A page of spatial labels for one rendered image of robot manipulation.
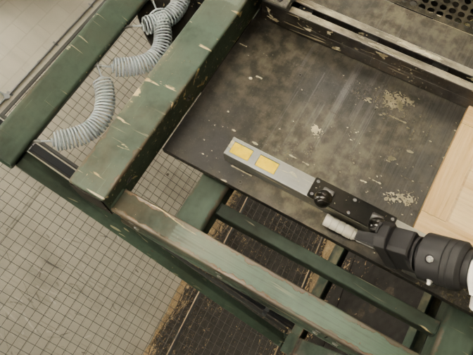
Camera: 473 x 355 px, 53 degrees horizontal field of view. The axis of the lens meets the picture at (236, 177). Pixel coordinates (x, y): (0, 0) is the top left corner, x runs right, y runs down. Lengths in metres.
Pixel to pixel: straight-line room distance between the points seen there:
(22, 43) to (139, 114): 5.20
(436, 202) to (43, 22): 5.76
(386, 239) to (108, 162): 0.61
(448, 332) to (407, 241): 0.33
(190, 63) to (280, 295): 0.58
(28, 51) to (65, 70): 4.63
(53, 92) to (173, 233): 0.73
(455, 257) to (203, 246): 0.50
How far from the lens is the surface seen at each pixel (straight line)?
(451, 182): 1.22
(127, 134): 1.12
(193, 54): 1.21
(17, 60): 6.19
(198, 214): 1.16
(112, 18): 1.72
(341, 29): 1.30
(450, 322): 1.19
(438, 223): 1.17
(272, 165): 1.12
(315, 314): 1.03
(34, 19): 6.48
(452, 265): 0.88
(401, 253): 0.91
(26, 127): 1.58
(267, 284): 1.03
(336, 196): 1.10
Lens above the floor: 1.99
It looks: 17 degrees down
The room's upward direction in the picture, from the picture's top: 52 degrees counter-clockwise
